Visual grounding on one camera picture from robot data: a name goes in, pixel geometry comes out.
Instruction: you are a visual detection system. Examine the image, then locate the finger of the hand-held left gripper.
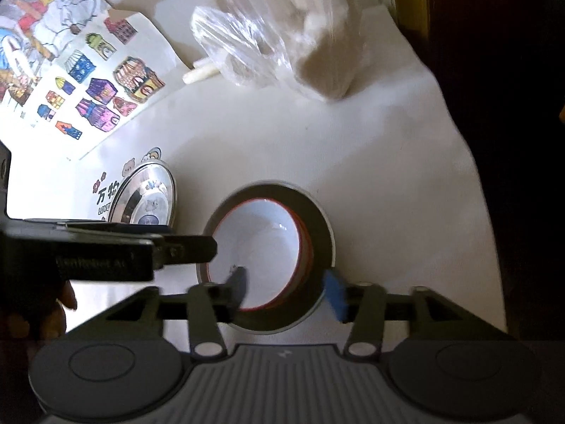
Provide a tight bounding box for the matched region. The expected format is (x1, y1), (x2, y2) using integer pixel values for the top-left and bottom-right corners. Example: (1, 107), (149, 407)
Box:
(154, 234), (218, 271)
(66, 223), (174, 239)

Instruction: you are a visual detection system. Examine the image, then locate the clear plastic bag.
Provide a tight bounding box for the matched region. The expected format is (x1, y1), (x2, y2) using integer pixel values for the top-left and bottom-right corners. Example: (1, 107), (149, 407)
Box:
(190, 0), (368, 103)

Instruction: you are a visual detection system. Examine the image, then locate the person's left hand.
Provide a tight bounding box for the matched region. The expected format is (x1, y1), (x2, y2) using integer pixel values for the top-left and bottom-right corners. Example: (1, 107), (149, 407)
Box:
(9, 280), (79, 342)

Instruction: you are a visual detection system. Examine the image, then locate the colourful figure poster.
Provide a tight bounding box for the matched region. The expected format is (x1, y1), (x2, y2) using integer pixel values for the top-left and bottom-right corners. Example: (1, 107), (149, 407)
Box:
(0, 0), (113, 118)

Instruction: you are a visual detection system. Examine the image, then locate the coloured houses drawing sheet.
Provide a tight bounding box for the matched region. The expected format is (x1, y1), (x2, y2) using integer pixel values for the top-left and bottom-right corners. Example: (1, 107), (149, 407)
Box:
(26, 9), (196, 160)

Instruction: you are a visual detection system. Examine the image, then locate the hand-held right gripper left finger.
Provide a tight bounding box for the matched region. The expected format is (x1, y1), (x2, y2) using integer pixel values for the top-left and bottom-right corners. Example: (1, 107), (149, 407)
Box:
(106, 266), (250, 359)

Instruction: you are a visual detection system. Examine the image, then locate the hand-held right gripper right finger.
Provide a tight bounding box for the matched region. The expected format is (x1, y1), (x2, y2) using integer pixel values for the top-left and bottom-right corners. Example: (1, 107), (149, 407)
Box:
(323, 269), (518, 359)

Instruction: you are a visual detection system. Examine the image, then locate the red-rimmed white bowl with mark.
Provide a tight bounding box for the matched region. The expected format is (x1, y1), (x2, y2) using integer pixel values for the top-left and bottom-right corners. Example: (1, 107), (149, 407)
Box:
(207, 198), (309, 312)

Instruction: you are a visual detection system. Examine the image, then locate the plain steel plate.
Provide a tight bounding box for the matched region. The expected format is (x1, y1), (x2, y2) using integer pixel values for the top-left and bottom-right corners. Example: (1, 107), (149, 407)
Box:
(196, 180), (336, 334)

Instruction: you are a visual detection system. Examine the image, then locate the wooden frame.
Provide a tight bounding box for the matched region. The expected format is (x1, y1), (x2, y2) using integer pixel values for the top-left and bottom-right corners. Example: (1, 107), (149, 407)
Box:
(387, 0), (431, 42)

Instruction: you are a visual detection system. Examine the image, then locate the steel plate with blue label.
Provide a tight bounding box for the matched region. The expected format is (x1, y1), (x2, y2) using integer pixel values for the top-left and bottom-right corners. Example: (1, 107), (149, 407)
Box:
(107, 159), (178, 227)

